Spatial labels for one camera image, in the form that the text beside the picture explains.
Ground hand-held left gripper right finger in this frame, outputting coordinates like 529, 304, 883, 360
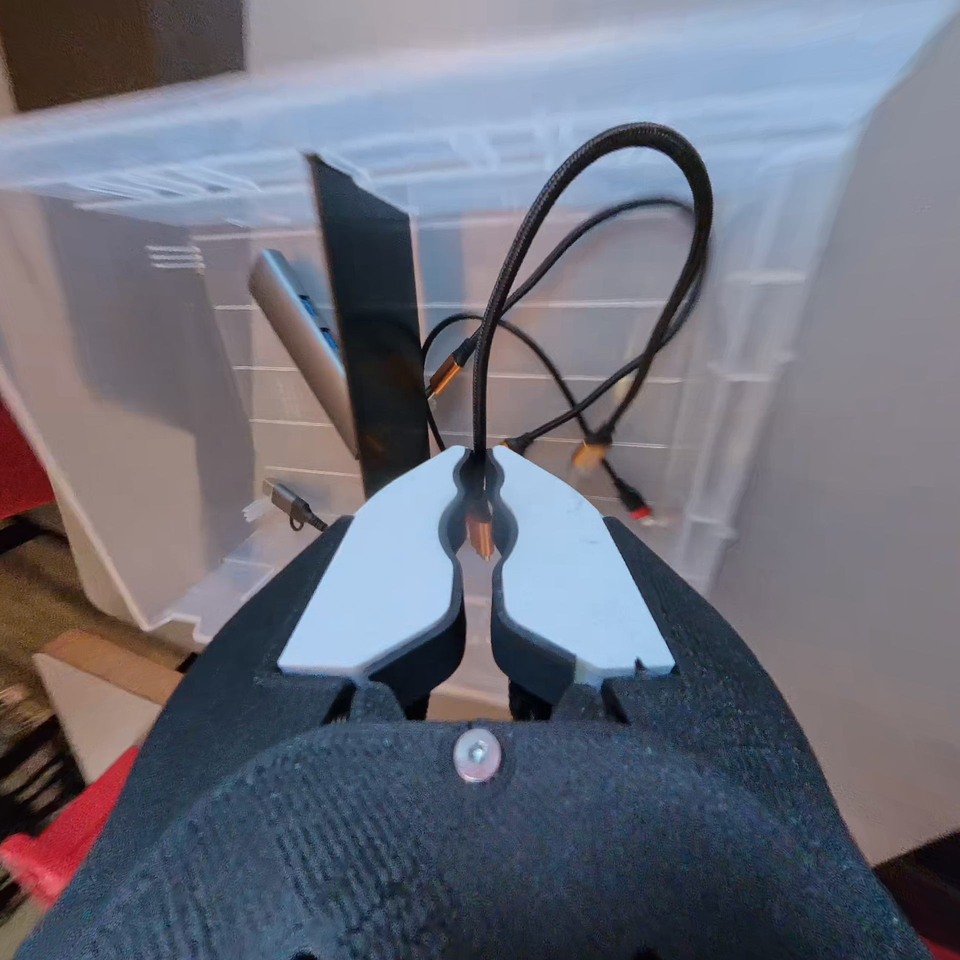
487, 444, 678, 723

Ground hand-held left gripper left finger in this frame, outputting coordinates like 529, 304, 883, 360
276, 444, 475, 721

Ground grey usb hub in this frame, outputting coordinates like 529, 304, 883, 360
247, 249, 363, 460

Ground black USB hub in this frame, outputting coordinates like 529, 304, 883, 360
303, 152, 434, 500

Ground black braided usb cable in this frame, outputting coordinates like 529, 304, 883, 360
463, 122, 714, 565

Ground clear plastic storage bin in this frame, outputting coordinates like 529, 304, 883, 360
0, 15, 931, 650

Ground black cable with red-tipped plug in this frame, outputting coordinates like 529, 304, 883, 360
600, 457, 658, 528

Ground grey plug with short cable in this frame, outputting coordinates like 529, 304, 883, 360
241, 478, 331, 535

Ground black cable with orange plug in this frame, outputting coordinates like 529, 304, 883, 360
420, 313, 594, 451
501, 196, 714, 483

